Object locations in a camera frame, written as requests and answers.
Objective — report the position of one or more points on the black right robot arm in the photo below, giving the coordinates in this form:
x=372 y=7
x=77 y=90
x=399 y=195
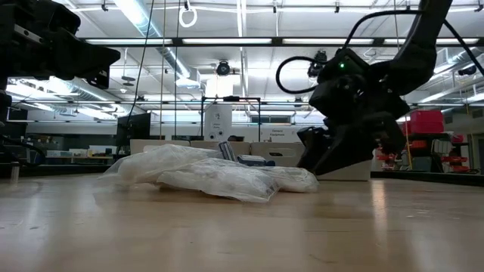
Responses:
x=423 y=49

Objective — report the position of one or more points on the white machine cabinet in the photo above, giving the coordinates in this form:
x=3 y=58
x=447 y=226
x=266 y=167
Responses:
x=218 y=121

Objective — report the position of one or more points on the black overhead light bar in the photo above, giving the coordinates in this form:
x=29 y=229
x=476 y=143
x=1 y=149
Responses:
x=278 y=41

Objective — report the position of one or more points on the white opaque storage bin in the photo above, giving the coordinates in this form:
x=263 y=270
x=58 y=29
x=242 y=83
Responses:
x=136 y=145

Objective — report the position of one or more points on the black monitor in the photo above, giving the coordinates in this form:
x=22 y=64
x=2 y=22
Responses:
x=132 y=130

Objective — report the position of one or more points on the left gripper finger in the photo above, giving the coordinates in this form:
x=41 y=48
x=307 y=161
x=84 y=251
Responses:
x=83 y=60

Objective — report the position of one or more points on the black overhead camera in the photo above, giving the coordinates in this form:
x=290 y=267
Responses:
x=223 y=68

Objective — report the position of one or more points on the black aluminium table frame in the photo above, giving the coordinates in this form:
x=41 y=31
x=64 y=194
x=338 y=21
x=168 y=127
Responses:
x=56 y=170

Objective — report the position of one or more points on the black metal stand frame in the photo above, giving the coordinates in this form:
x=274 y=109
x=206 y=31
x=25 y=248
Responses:
x=230 y=98

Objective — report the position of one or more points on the black ceiling mounted camera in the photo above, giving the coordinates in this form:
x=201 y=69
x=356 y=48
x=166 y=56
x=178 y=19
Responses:
x=315 y=68

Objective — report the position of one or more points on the silver ceiling duct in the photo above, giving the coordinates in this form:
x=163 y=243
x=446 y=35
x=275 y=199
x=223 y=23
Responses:
x=132 y=11

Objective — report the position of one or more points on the red plastic crate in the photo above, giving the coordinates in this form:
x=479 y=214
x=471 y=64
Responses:
x=427 y=121

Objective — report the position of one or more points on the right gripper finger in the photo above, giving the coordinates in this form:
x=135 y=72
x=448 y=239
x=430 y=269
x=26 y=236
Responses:
x=348 y=155
x=310 y=145

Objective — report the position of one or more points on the clear bag of cotton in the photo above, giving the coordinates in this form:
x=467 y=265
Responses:
x=219 y=179
x=295 y=179
x=151 y=166

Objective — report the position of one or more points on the white cylindrical foot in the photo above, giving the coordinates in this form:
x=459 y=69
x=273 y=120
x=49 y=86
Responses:
x=15 y=172

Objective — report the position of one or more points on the shelf with red bins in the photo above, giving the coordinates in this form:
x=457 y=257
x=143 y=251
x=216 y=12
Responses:
x=455 y=159

